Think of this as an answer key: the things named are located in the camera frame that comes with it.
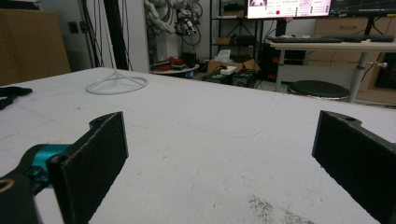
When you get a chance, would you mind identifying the white desk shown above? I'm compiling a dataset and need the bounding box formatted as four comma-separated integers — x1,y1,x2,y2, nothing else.
269,40,396,105

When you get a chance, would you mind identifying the black keyboard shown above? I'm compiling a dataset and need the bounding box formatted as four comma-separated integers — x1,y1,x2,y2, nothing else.
267,35,344,44

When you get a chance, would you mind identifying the black strap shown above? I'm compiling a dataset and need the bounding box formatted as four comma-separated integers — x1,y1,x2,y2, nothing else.
0,86,34,111

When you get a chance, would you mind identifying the white coiled cable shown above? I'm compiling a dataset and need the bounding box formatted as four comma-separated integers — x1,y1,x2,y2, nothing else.
85,68,149,96

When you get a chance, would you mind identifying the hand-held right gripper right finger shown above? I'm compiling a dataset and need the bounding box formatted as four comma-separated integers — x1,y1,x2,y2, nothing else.
311,109,396,224

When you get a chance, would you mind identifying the open cardboard box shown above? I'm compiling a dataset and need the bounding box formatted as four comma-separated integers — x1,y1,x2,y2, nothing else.
206,57,261,76

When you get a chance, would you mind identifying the black equipment box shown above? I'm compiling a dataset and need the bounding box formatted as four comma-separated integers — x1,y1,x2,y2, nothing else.
202,69,261,89

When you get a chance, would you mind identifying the black metal shelf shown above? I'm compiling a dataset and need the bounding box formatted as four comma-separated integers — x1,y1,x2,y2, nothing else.
208,0,265,63

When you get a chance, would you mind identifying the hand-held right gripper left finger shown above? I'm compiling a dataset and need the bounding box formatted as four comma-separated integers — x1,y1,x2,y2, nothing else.
46,111,130,224

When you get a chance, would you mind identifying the dark computer monitor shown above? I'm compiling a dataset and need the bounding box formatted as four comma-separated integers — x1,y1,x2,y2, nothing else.
329,0,396,18

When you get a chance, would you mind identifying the black round stool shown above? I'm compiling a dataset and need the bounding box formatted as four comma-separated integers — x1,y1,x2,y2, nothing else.
286,79,350,101

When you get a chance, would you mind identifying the small round white table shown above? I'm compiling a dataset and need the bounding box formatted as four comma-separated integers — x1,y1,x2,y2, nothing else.
150,63,201,78

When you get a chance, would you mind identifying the black metal stand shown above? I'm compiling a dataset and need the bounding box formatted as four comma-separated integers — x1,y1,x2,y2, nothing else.
102,0,130,71

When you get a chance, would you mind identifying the brown cardboard panel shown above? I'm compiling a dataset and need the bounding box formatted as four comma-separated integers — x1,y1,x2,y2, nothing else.
0,8,72,88

